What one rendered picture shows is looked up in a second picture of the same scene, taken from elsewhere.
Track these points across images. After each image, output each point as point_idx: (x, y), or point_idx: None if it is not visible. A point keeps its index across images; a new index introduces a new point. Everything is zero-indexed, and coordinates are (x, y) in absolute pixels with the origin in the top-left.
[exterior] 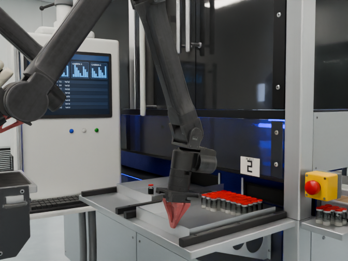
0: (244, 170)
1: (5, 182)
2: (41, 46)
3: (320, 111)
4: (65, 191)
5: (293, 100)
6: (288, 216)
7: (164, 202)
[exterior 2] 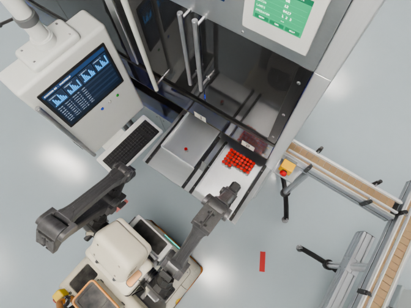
0: (244, 145)
1: (151, 242)
2: (118, 178)
3: None
4: (114, 132)
5: (281, 146)
6: (267, 167)
7: None
